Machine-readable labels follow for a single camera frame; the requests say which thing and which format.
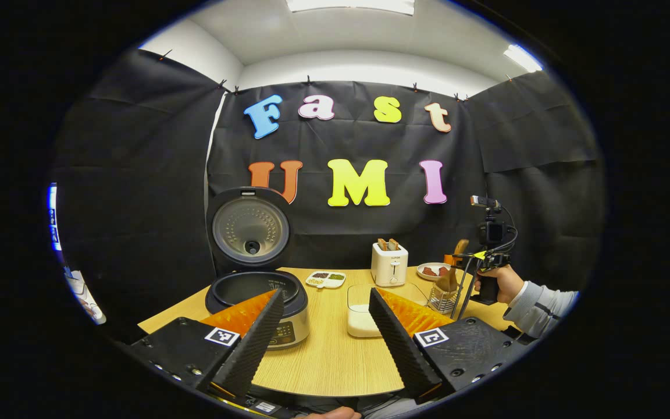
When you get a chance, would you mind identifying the computer monitor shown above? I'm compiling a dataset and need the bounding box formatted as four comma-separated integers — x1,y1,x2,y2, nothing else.
48,183,60,252

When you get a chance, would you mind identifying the black and silver rice cooker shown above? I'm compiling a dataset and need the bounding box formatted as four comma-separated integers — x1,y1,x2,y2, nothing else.
205,187,311,350

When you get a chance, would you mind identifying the metal wire chopstick holder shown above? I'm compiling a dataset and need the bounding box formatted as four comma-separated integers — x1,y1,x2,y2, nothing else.
426,282,462,315

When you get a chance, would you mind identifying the white round plate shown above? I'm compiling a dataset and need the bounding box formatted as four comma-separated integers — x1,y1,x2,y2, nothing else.
416,262,452,282

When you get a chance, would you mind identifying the narrow ceiling light strip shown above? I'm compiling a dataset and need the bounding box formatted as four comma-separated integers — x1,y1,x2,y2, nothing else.
504,44,544,73

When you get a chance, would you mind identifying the wooden spoon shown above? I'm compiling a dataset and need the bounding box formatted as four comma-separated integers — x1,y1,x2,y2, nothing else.
435,239,471,293

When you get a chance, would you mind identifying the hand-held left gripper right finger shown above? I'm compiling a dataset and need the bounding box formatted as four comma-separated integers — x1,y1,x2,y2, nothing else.
368,287,530,402

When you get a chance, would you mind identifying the white toaster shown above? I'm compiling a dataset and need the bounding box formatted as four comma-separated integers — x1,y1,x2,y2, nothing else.
371,238,409,287

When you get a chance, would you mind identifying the wide ceiling light panel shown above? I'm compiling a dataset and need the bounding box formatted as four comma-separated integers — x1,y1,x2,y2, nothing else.
286,0,416,15

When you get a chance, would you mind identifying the white side desk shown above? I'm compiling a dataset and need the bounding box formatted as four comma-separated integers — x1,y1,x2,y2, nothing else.
65,268,107,325

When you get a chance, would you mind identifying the white divided bean dish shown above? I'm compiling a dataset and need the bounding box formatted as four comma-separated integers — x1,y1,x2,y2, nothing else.
305,271,347,289

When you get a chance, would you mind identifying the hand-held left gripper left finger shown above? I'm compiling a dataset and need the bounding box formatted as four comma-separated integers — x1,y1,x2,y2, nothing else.
129,289,285,399

